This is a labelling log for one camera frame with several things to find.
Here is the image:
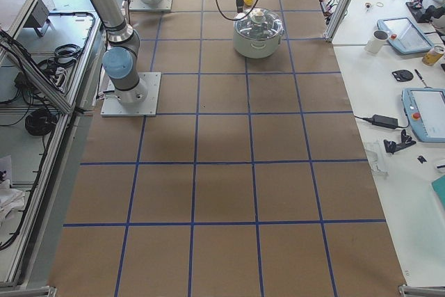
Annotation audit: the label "glass pot lid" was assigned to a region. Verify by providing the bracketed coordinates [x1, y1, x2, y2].
[234, 8, 283, 40]

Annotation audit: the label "pale green electric pot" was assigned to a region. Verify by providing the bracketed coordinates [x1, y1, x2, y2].
[233, 10, 284, 58]

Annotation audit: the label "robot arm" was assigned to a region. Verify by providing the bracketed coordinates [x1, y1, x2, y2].
[90, 0, 148, 104]

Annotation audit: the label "white mug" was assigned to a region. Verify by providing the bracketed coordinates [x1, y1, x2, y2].
[364, 29, 389, 54]

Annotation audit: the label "upper teach pendant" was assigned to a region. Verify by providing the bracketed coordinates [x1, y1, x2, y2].
[377, 17, 434, 54]

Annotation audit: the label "teach pendant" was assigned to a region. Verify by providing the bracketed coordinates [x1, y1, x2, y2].
[401, 88, 444, 143]
[377, 17, 434, 54]

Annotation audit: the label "black round disc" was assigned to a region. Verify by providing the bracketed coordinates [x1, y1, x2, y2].
[391, 70, 414, 82]

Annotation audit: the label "black power brick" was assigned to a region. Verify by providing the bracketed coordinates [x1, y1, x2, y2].
[371, 114, 398, 129]

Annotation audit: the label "yellow drink can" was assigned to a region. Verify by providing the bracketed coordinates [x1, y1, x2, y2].
[422, 45, 444, 66]

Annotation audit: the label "grey box on stand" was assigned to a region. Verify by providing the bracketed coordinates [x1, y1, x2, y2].
[24, 0, 51, 38]

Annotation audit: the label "lower teach pendant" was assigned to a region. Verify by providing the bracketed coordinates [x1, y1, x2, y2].
[401, 88, 444, 143]

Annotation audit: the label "coiled black cable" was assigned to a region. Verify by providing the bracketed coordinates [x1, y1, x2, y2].
[24, 107, 58, 138]

